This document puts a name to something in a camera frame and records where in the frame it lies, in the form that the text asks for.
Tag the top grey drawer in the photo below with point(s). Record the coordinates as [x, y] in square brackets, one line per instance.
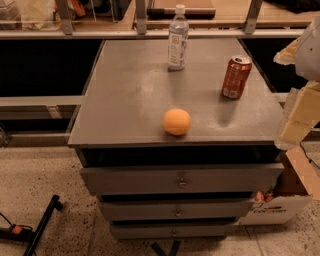
[176, 179]

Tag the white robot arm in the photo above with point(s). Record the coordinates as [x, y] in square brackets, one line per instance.
[308, 56]

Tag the black metal stand leg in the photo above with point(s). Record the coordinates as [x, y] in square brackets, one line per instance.
[54, 204]

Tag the clear blue plastic water bottle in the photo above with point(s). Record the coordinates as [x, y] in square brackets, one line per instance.
[177, 40]

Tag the bottom grey drawer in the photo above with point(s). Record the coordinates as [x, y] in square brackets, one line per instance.
[164, 231]

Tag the orange soda can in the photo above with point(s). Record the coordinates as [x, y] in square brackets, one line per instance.
[237, 73]

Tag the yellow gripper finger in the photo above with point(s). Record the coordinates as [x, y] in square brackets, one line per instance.
[287, 56]
[301, 113]

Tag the grey metal shelf frame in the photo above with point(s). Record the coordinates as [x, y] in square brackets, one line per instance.
[233, 17]

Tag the grey drawer cabinet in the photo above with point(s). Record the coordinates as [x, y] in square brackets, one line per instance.
[164, 152]

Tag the middle grey drawer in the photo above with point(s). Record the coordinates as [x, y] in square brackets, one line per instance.
[175, 209]

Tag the black tool with orange clip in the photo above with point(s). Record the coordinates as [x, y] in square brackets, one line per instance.
[20, 233]

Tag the white cardboard box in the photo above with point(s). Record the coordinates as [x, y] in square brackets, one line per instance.
[296, 187]

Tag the orange fruit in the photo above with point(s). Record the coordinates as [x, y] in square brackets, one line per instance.
[177, 122]

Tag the grey drawer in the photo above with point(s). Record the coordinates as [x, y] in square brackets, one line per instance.
[175, 209]
[176, 179]
[164, 231]

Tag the brown flat box on shelf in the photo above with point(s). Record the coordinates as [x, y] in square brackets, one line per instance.
[160, 9]

